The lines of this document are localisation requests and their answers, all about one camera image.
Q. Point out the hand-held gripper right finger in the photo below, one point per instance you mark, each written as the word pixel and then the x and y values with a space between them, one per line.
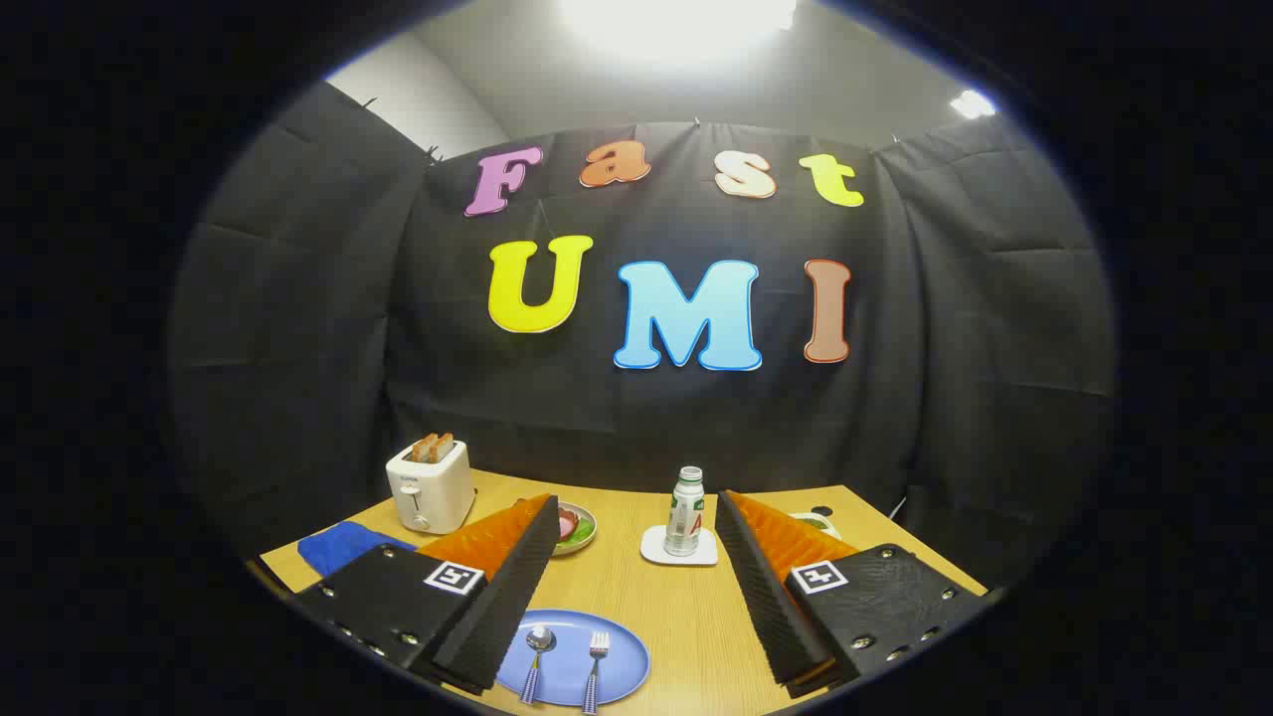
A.
pixel 771 607

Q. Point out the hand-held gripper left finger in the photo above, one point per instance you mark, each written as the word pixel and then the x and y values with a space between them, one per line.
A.
pixel 507 607

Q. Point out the blue round plate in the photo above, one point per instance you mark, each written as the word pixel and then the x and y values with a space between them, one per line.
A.
pixel 567 658

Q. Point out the white coaster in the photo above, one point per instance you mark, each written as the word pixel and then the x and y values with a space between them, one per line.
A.
pixel 708 552

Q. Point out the white divided condiment dish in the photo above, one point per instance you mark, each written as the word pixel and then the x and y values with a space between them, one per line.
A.
pixel 821 526

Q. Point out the pink ham slice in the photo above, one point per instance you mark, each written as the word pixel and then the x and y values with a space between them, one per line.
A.
pixel 565 524

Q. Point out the small beige food plate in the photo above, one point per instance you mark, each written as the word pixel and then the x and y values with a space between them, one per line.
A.
pixel 587 539

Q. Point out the green lettuce leaf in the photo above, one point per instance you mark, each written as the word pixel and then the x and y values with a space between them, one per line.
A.
pixel 580 528

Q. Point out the white drink bottle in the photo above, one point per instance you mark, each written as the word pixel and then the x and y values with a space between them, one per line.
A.
pixel 684 517

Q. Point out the white toaster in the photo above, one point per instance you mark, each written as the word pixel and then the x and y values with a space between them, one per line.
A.
pixel 433 487

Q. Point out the toast slice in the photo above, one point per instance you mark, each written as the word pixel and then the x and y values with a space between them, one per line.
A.
pixel 444 444
pixel 425 448

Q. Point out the folded blue towel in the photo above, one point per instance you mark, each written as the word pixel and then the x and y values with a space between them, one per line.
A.
pixel 343 545

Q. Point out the small ceiling light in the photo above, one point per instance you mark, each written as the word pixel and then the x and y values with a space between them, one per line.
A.
pixel 972 103

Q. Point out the large ceiling light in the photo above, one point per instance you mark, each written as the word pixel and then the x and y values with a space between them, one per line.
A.
pixel 676 25

